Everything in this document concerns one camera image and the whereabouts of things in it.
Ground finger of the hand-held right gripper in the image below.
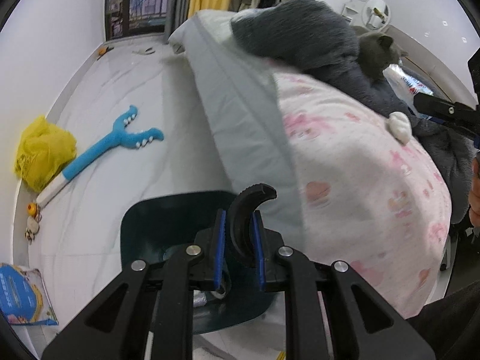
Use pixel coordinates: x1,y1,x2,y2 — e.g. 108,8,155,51
412,92,480,136

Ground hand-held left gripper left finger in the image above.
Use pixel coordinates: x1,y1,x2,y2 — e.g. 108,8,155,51
41,210,227,360

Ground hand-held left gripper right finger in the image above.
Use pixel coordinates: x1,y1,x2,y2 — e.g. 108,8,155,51
252,211,437,360

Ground black curved rubber piece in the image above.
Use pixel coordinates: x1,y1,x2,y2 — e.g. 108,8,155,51
228,184,278,267

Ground blue printed plastic wrapper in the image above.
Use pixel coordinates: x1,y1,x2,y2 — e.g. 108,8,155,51
382,64,436,119

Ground dark teal waste bin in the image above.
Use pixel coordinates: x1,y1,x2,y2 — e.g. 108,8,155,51
120,191,280,334

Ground person's right hand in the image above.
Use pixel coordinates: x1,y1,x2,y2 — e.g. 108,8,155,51
469,154,480,229

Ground beige padded headboard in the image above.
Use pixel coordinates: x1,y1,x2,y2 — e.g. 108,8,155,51
386,22,479,100

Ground white crumpled tissue ball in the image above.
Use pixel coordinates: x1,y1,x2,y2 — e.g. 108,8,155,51
388,112,413,143

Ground grey cat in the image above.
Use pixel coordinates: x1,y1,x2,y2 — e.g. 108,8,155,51
358,32,409,83

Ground round white vanity mirror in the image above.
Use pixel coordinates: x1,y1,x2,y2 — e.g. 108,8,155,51
362,0,391,31

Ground pink printed blanket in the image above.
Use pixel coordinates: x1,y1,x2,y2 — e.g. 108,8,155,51
268,58,452,317

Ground light grey bedsheet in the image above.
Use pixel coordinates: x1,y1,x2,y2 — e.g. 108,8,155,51
167,9,304,233

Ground white shelf unit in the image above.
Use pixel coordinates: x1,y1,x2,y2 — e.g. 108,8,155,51
343,2,366,23

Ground blue plush claw toy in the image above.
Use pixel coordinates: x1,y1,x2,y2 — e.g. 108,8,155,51
35,105,166,209

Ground dark grey fleece blanket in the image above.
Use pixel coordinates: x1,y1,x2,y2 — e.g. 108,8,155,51
229,0,477,226

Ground blue printed package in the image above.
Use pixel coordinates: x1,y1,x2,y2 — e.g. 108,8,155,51
0,262,59,326

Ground person's dark clothing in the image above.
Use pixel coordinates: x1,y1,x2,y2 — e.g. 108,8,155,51
407,290,480,360

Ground grey curtain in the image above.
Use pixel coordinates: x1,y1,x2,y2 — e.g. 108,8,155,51
163,0,196,44

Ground dark framed window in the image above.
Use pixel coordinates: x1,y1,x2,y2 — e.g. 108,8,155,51
105,0,179,42

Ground duck keychain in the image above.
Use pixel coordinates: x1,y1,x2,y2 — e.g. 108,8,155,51
23,202,42,242

